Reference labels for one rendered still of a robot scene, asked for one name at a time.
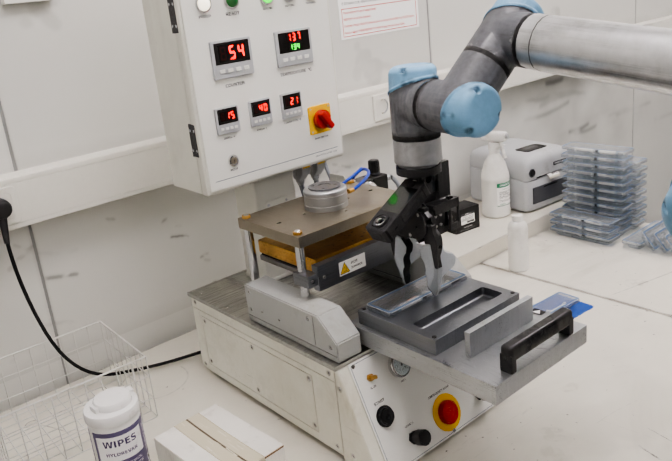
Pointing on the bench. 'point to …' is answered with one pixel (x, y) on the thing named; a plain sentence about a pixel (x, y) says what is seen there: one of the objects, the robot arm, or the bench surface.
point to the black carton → (469, 218)
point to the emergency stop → (448, 412)
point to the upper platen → (282, 257)
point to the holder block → (442, 315)
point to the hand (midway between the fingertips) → (417, 285)
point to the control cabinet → (243, 76)
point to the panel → (409, 406)
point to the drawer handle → (529, 339)
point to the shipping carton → (217, 440)
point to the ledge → (494, 234)
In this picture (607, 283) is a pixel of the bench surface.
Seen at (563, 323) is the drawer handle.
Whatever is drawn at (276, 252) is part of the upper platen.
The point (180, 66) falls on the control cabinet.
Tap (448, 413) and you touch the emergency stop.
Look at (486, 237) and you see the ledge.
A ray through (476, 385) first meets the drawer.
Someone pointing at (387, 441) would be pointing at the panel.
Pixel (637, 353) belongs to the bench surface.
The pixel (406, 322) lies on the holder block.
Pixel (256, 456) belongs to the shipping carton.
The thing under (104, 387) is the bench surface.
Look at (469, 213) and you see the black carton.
